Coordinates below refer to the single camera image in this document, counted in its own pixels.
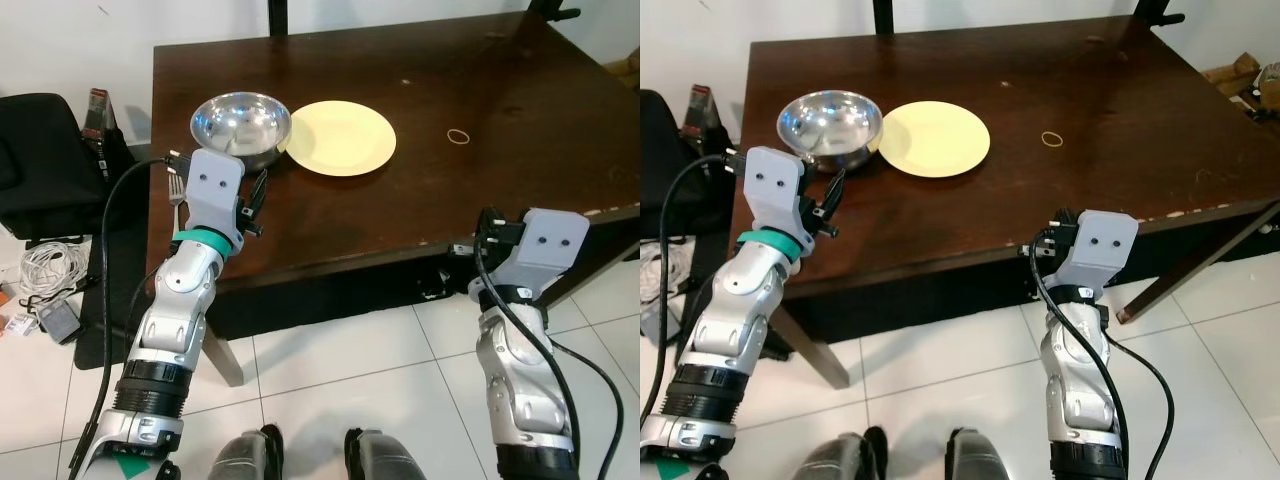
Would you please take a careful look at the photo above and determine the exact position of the shiny steel bowl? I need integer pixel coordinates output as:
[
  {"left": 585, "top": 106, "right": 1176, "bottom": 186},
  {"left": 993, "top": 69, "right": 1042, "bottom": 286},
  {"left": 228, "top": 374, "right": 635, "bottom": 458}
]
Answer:
[
  {"left": 777, "top": 90, "right": 886, "bottom": 174},
  {"left": 190, "top": 92, "right": 293, "bottom": 172}
]

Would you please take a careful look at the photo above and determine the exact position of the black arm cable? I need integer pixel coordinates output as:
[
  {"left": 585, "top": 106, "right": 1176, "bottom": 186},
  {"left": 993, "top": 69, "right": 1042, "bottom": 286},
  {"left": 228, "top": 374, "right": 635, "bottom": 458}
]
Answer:
[
  {"left": 640, "top": 150, "right": 749, "bottom": 433},
  {"left": 1028, "top": 228, "right": 1177, "bottom": 480},
  {"left": 474, "top": 238, "right": 627, "bottom": 480},
  {"left": 68, "top": 153, "right": 193, "bottom": 480}
]

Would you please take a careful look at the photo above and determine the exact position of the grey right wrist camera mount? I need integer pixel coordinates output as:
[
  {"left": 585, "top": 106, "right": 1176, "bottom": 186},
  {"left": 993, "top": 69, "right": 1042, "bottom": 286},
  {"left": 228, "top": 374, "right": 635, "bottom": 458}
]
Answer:
[
  {"left": 1063, "top": 212, "right": 1140, "bottom": 297},
  {"left": 495, "top": 208, "right": 591, "bottom": 297}
]

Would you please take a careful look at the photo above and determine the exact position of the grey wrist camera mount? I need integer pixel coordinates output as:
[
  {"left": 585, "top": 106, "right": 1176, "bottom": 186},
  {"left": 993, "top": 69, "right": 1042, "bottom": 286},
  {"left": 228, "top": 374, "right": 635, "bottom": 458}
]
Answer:
[
  {"left": 1063, "top": 212, "right": 1140, "bottom": 297},
  {"left": 495, "top": 208, "right": 591, "bottom": 297},
  {"left": 742, "top": 146, "right": 808, "bottom": 247},
  {"left": 183, "top": 150, "right": 247, "bottom": 247}
]

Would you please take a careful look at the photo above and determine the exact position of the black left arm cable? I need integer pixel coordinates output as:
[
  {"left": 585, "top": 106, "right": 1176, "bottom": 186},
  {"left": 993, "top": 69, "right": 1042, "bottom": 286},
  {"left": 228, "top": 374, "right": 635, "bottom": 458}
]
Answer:
[
  {"left": 68, "top": 153, "right": 193, "bottom": 480},
  {"left": 640, "top": 150, "right": 749, "bottom": 433}
]

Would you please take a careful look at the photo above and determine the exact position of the grey power adapter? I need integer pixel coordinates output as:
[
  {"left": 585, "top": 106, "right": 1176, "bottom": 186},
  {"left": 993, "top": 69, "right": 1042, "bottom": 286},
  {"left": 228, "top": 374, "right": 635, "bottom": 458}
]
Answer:
[{"left": 37, "top": 300, "right": 84, "bottom": 347}]

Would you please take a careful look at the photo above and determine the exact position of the grey robot right leg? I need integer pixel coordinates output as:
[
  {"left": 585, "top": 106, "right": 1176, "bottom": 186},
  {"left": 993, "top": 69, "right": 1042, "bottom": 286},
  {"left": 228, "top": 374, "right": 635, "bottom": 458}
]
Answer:
[
  {"left": 344, "top": 427, "right": 433, "bottom": 480},
  {"left": 944, "top": 427, "right": 1013, "bottom": 480}
]

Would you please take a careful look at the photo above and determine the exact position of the grey robot leg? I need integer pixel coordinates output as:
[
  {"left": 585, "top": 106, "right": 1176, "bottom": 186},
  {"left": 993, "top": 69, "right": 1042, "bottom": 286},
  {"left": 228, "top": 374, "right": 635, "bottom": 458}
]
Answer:
[
  {"left": 344, "top": 427, "right": 433, "bottom": 480},
  {"left": 210, "top": 425, "right": 287, "bottom": 480},
  {"left": 790, "top": 428, "right": 893, "bottom": 480},
  {"left": 944, "top": 427, "right": 1013, "bottom": 480}
]

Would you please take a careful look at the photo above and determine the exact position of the grey robot left leg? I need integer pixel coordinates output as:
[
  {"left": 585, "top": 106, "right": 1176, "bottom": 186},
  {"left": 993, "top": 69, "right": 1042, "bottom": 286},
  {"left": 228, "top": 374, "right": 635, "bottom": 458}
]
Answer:
[
  {"left": 790, "top": 428, "right": 893, "bottom": 480},
  {"left": 210, "top": 425, "right": 287, "bottom": 480}
]

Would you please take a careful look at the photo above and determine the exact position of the white cable bundle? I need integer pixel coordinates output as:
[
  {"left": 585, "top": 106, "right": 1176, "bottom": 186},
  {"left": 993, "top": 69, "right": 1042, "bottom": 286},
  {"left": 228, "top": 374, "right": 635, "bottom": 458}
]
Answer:
[
  {"left": 640, "top": 245, "right": 668, "bottom": 293},
  {"left": 18, "top": 240, "right": 93, "bottom": 294}
]

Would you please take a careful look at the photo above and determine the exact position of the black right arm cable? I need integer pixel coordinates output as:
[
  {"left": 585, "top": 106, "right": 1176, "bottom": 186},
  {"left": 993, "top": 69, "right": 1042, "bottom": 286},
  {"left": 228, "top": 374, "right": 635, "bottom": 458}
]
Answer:
[
  {"left": 1028, "top": 228, "right": 1177, "bottom": 480},
  {"left": 474, "top": 238, "right": 627, "bottom": 480}
]

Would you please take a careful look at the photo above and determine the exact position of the red brown carton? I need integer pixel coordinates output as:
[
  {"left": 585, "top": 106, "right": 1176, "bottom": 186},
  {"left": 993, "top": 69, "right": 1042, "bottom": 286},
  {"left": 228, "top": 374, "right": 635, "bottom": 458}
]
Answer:
[
  {"left": 81, "top": 87, "right": 120, "bottom": 142},
  {"left": 687, "top": 84, "right": 724, "bottom": 138}
]

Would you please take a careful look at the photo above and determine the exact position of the black stand leg with foot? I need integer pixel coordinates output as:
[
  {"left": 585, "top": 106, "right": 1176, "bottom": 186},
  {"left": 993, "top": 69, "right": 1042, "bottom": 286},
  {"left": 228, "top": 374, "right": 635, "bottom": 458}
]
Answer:
[
  {"left": 528, "top": 0, "right": 582, "bottom": 24},
  {"left": 1134, "top": 0, "right": 1187, "bottom": 28}
]

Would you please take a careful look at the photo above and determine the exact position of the black fabric bag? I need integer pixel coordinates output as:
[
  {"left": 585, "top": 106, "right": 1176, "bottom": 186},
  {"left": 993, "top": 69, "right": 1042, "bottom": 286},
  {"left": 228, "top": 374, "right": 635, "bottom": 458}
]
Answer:
[
  {"left": 640, "top": 90, "right": 743, "bottom": 239},
  {"left": 0, "top": 93, "right": 137, "bottom": 242}
]

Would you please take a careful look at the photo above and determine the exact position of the pale yellow plate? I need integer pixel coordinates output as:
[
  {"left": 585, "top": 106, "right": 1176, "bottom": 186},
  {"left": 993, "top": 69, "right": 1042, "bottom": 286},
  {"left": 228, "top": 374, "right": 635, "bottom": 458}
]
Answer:
[
  {"left": 878, "top": 101, "right": 992, "bottom": 180},
  {"left": 286, "top": 100, "right": 398, "bottom": 179}
]

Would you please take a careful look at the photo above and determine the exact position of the brown wooden table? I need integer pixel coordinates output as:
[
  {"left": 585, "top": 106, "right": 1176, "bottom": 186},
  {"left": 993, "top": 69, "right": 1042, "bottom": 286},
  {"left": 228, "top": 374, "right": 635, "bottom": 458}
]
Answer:
[
  {"left": 728, "top": 14, "right": 1280, "bottom": 390},
  {"left": 147, "top": 10, "right": 641, "bottom": 388}
]

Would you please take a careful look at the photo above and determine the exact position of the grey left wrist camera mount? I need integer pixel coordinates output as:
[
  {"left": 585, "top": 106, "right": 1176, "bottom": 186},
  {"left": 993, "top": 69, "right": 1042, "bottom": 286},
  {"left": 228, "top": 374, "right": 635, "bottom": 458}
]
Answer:
[
  {"left": 183, "top": 150, "right": 247, "bottom": 247},
  {"left": 742, "top": 146, "right": 808, "bottom": 247}
]

